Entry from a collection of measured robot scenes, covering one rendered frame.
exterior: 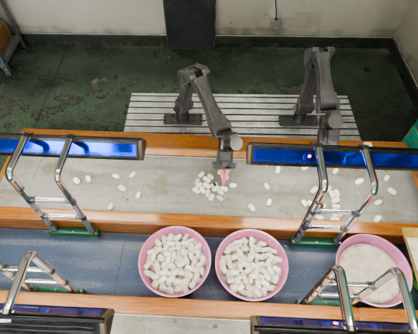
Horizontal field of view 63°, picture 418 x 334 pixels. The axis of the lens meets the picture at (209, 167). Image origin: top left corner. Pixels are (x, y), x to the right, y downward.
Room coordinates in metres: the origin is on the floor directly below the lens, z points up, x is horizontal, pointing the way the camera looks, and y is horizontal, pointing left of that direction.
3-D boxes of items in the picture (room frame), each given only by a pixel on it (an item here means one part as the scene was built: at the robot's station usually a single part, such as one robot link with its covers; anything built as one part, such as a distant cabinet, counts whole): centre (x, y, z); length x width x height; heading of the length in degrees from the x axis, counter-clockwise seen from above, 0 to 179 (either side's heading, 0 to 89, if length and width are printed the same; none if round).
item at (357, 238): (0.41, -0.60, 0.72); 0.27 x 0.27 x 0.10
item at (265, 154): (0.70, -0.44, 1.08); 0.62 x 0.08 x 0.07; 88
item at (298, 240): (0.62, -0.43, 0.90); 0.20 x 0.19 x 0.45; 88
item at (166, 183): (0.78, 0.00, 0.73); 1.81 x 0.30 x 0.02; 88
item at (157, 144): (0.99, -0.01, 0.67); 1.81 x 0.12 x 0.19; 88
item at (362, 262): (0.41, -0.60, 0.71); 0.22 x 0.22 x 0.06
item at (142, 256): (0.44, 0.12, 0.72); 0.27 x 0.27 x 0.10
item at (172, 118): (1.23, 0.14, 0.71); 0.20 x 0.07 x 0.08; 89
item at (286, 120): (1.22, -0.46, 0.71); 0.20 x 0.07 x 0.08; 89
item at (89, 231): (0.66, 0.54, 0.90); 0.20 x 0.19 x 0.45; 88
